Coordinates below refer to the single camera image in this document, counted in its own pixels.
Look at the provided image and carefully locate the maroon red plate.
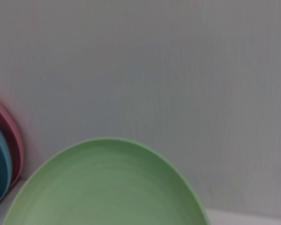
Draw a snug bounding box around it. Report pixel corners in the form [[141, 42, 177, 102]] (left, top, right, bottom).
[[0, 95, 25, 189]]

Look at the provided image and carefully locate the teal blue plate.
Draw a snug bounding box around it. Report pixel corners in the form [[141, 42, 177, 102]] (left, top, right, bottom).
[[0, 118, 13, 208]]

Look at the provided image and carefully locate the light green plate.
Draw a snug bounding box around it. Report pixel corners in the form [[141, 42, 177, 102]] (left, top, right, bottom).
[[2, 137, 211, 225]]

